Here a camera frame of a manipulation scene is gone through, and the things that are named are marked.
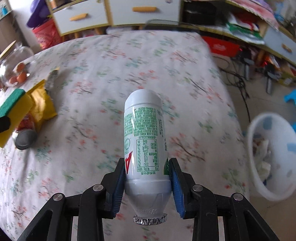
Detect grey drawer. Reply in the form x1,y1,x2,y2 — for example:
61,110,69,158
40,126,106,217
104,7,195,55
53,1,108,36
109,0,181,26

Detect white trash bin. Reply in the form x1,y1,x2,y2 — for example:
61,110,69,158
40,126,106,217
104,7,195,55
245,113,295,201

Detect yellow snack wrapper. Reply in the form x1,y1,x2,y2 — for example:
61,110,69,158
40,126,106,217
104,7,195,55
27,67,60,132

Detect floral tablecloth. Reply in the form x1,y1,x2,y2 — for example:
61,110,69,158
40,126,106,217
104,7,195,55
1,31,249,240

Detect glass jar with oranges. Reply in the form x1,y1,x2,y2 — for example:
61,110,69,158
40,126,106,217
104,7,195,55
1,40,34,87

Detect low tv cabinet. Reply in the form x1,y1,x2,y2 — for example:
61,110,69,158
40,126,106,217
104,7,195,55
181,1,295,64

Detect red cartoon drink can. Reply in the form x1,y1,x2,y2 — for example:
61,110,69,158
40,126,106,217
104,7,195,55
12,113,38,150

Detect black floor cables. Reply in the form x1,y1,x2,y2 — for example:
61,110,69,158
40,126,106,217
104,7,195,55
212,55,253,123

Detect left grey drawer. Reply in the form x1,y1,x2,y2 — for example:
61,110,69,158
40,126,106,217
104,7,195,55
53,1,108,36

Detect white yogurt bottle green label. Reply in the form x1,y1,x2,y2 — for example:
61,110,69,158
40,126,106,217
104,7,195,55
124,89,171,225

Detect right grey drawer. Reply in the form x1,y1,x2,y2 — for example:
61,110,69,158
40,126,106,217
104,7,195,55
109,0,181,26

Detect yellow green scrub sponge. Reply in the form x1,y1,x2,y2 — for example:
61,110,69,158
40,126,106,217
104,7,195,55
1,88,33,148

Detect blue plastic stool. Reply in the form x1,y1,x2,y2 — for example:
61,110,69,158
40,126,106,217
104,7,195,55
283,89,296,132

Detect red box under cabinet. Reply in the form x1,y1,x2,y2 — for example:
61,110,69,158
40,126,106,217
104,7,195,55
202,36,240,57

